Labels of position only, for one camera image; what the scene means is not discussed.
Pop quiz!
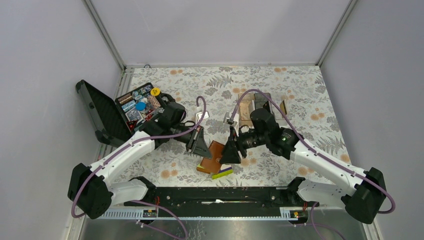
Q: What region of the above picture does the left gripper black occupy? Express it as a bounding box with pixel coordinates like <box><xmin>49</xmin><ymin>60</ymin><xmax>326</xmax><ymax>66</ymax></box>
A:
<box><xmin>171</xmin><ymin>123</ymin><xmax>213</xmax><ymax>160</ymax></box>

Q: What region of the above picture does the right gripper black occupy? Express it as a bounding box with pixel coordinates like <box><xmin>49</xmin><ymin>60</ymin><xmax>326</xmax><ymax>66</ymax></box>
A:
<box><xmin>219</xmin><ymin>125</ymin><xmax>269</xmax><ymax>165</ymax></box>

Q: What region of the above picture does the brown leather card holder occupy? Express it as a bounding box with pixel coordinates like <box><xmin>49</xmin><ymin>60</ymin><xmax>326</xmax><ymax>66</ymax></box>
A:
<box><xmin>199</xmin><ymin>140</ymin><xmax>224</xmax><ymax>174</ymax></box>

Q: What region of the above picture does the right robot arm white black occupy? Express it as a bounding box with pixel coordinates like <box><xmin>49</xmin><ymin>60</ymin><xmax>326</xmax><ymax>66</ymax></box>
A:
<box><xmin>220</xmin><ymin>108</ymin><xmax>387</xmax><ymax>224</ymax></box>

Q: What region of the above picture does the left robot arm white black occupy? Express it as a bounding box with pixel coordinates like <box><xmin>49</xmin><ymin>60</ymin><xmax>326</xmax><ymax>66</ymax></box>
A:
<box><xmin>67</xmin><ymin>102</ymin><xmax>212</xmax><ymax>219</ymax></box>

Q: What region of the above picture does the orange green brown card stack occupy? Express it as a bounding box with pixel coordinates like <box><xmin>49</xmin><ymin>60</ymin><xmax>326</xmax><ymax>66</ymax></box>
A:
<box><xmin>196</xmin><ymin>164</ymin><xmax>211</xmax><ymax>174</ymax></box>

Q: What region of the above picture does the white purple green card stack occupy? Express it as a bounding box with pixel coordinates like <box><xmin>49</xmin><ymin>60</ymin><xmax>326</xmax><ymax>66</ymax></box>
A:
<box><xmin>211</xmin><ymin>164</ymin><xmax>233</xmax><ymax>180</ymax></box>

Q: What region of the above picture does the floral patterned table mat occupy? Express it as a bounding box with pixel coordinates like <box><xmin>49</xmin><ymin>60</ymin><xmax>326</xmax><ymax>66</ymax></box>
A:
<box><xmin>115</xmin><ymin>66</ymin><xmax>351</xmax><ymax>187</ymax></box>

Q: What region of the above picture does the yellow poker chip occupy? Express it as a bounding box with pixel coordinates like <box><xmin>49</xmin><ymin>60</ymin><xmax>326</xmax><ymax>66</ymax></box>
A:
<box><xmin>150</xmin><ymin>87</ymin><xmax>161</xmax><ymax>97</ymax></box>

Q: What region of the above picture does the blue poker chip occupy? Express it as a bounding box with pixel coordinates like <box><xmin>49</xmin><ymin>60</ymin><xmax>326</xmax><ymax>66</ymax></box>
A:
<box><xmin>135</xmin><ymin>102</ymin><xmax>146</xmax><ymax>111</ymax></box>

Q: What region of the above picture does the black poker chip case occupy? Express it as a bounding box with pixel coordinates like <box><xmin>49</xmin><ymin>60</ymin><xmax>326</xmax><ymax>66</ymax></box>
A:
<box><xmin>75</xmin><ymin>80</ymin><xmax>186</xmax><ymax>148</ymax></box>

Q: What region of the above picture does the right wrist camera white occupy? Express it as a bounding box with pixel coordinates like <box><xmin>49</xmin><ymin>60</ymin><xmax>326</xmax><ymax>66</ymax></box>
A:
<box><xmin>223</xmin><ymin>112</ymin><xmax>240</xmax><ymax>131</ymax></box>

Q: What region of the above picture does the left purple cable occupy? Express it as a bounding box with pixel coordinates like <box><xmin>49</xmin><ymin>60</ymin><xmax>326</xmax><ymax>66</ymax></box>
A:
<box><xmin>70</xmin><ymin>96</ymin><xmax>208</xmax><ymax>240</ymax></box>

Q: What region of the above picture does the purple cable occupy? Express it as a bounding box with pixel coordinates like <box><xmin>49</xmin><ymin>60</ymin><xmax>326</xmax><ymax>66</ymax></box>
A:
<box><xmin>230</xmin><ymin>88</ymin><xmax>396</xmax><ymax>240</ymax></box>
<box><xmin>70</xmin><ymin>96</ymin><xmax>208</xmax><ymax>240</ymax></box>

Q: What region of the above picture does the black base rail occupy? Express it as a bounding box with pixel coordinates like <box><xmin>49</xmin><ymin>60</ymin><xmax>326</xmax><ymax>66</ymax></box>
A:
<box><xmin>141</xmin><ymin>186</ymin><xmax>314</xmax><ymax>218</ymax></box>

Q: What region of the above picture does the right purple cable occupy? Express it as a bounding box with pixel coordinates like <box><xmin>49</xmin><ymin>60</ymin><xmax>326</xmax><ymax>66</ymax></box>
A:
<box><xmin>230</xmin><ymin>88</ymin><xmax>396</xmax><ymax>240</ymax></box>

